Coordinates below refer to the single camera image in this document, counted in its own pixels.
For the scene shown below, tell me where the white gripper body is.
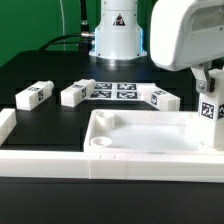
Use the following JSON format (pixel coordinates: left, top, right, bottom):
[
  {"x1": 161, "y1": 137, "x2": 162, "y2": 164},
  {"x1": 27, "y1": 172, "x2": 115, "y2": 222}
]
[{"x1": 150, "y1": 0, "x2": 224, "y2": 71}]

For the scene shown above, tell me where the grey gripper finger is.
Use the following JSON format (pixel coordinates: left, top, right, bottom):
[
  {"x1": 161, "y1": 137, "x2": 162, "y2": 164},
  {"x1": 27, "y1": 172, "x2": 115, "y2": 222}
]
[{"x1": 191, "y1": 63, "x2": 214, "y2": 94}]

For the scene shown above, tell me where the white desk top tray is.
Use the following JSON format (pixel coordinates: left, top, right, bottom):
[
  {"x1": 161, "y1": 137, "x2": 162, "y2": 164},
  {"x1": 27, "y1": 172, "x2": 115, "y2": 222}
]
[{"x1": 84, "y1": 109, "x2": 224, "y2": 154}]

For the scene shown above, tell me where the printed marker sheet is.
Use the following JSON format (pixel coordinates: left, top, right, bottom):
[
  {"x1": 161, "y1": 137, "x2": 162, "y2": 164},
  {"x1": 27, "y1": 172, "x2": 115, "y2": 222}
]
[{"x1": 90, "y1": 82, "x2": 139, "y2": 101}]

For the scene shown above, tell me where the black connector post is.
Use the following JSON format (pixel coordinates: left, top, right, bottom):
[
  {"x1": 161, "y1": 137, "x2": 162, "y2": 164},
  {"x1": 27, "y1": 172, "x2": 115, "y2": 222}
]
[{"x1": 78, "y1": 0, "x2": 89, "y2": 52}]

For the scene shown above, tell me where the white thin cable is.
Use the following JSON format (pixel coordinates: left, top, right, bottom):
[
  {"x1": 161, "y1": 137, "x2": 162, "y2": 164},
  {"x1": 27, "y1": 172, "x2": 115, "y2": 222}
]
[{"x1": 59, "y1": 0, "x2": 66, "y2": 52}]

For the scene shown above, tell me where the black cable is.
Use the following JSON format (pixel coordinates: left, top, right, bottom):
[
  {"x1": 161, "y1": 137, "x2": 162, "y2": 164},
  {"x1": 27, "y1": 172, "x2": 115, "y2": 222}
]
[{"x1": 39, "y1": 31, "x2": 98, "y2": 52}]

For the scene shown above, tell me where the white U-shaped fence frame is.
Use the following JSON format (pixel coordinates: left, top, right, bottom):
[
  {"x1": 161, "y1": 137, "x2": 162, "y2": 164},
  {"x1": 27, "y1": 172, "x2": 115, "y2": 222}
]
[{"x1": 0, "y1": 107, "x2": 224, "y2": 184}]

